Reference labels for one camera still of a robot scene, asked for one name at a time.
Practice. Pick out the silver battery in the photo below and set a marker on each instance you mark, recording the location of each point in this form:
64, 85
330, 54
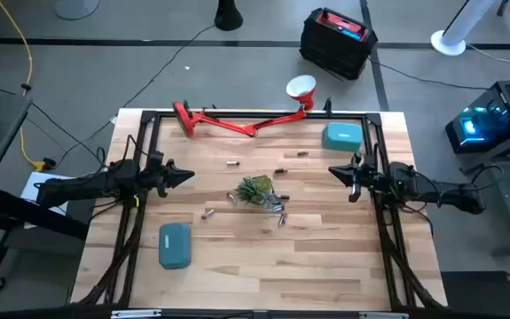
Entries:
276, 204
282, 219
207, 214
280, 209
231, 198
232, 163

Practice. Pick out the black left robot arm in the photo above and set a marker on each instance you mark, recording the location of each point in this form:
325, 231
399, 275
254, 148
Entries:
81, 186

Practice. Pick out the black aluminium frame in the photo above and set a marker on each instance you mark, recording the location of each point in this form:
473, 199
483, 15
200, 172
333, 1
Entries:
347, 116

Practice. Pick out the dark battery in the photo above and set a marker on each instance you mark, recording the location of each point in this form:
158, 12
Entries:
284, 197
302, 153
280, 170

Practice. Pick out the white board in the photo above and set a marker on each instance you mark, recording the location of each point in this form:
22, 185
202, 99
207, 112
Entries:
33, 186

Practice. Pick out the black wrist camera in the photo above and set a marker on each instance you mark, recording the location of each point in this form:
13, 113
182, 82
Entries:
366, 165
156, 160

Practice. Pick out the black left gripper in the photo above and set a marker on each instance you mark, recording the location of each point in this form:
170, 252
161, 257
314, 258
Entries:
160, 179

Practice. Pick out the silver metal bracket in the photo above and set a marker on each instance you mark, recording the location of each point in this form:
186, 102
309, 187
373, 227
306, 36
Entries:
383, 315
135, 313

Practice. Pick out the potted succulent plant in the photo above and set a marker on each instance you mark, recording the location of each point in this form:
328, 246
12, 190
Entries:
254, 190

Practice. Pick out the grey round base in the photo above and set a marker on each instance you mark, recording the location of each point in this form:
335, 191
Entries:
76, 8

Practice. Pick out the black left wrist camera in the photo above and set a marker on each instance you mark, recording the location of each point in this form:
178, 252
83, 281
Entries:
156, 160

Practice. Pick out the black floor mat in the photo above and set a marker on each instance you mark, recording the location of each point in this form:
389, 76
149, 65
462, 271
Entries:
480, 294

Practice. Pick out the white tower fan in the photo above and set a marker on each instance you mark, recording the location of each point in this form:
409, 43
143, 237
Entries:
447, 44

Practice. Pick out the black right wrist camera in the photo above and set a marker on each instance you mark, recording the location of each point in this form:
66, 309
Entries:
366, 165

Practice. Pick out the red desk lamp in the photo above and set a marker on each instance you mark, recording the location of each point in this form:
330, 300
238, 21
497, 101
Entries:
182, 117

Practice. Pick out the black crate with red case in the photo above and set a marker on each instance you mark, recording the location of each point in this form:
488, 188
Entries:
334, 49

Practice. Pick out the black computer tower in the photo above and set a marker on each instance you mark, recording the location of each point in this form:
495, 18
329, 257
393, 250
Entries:
494, 115

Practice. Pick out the black stand base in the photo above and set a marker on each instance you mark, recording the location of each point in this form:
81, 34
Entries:
228, 17

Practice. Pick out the teal plastic bin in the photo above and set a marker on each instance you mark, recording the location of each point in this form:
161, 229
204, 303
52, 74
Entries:
342, 137
174, 246

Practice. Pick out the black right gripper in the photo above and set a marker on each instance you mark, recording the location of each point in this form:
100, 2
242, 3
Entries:
365, 179

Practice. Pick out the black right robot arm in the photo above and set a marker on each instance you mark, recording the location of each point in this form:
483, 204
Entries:
449, 195

